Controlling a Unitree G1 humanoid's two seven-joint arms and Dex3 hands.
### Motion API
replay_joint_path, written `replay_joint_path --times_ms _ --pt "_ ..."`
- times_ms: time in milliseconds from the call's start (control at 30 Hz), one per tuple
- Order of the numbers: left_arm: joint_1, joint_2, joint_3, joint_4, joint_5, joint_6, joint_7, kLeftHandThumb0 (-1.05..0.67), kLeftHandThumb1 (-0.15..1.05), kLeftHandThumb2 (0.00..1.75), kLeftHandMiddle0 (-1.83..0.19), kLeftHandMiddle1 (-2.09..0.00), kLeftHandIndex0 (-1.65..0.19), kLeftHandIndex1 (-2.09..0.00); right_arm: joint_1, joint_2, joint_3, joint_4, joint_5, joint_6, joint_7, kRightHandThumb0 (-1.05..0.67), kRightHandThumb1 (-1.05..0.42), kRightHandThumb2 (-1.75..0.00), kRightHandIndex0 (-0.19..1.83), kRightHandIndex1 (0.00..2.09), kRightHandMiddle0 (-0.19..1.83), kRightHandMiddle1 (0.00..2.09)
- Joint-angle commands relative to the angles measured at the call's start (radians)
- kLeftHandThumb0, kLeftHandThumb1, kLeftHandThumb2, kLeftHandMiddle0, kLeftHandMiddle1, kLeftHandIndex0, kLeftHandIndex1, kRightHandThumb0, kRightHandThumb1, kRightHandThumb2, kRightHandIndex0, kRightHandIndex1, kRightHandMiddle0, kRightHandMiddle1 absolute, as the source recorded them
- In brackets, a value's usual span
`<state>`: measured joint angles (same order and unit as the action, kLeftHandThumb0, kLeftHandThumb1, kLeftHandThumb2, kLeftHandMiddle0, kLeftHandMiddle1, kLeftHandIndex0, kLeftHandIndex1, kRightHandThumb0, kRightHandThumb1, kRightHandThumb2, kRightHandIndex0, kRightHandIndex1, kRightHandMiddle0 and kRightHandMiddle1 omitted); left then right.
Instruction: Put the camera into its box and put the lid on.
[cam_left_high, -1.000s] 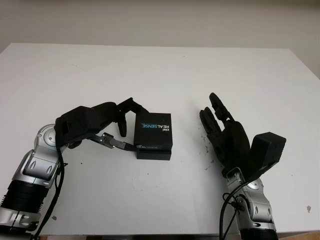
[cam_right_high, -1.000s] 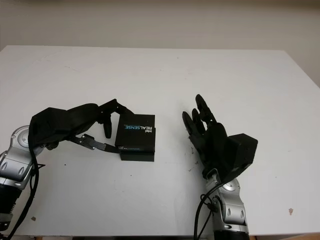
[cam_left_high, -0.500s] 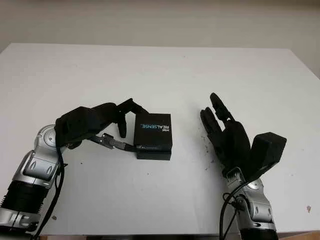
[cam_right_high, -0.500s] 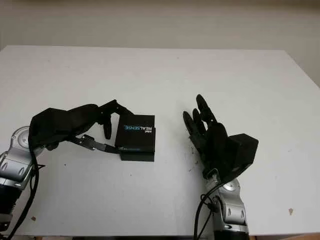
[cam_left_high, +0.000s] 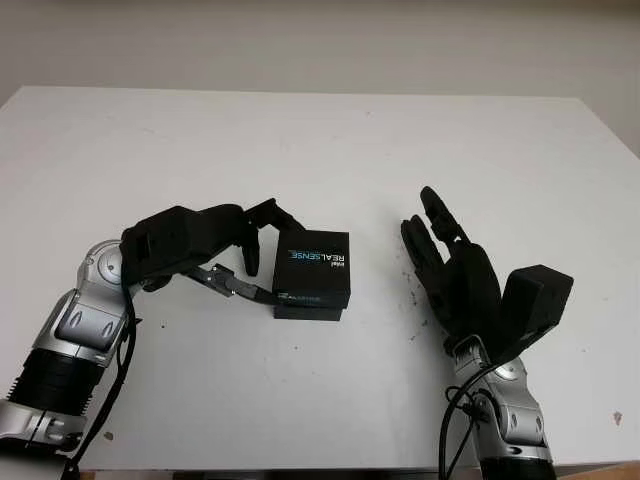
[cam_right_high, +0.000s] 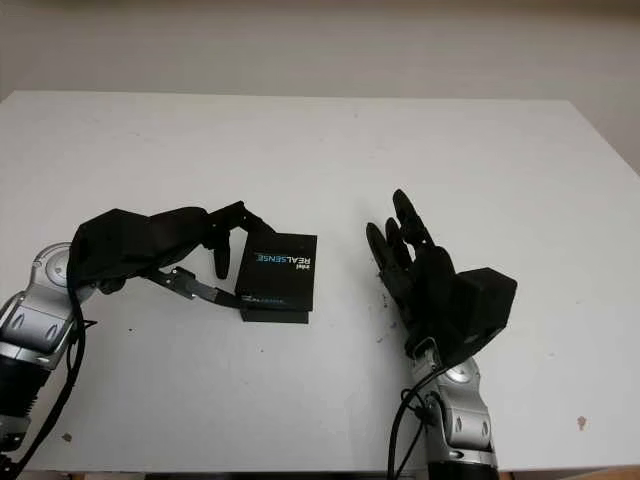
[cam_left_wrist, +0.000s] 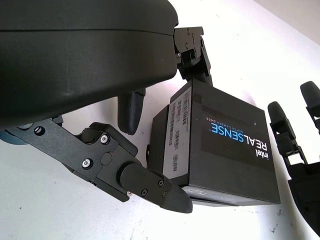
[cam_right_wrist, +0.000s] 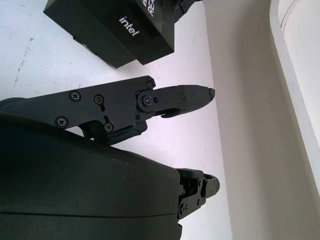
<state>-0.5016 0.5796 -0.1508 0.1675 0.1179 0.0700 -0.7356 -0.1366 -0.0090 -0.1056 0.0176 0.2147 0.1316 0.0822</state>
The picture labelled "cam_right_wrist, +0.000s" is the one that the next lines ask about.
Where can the white rounded wall panel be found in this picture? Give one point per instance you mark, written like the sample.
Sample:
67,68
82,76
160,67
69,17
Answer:
307,50

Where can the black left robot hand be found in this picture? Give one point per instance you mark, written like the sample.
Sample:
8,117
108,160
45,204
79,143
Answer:
183,10

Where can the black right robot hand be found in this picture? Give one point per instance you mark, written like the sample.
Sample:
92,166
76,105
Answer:
75,180

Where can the black RealSense box lid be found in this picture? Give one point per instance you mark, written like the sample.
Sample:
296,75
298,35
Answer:
112,32

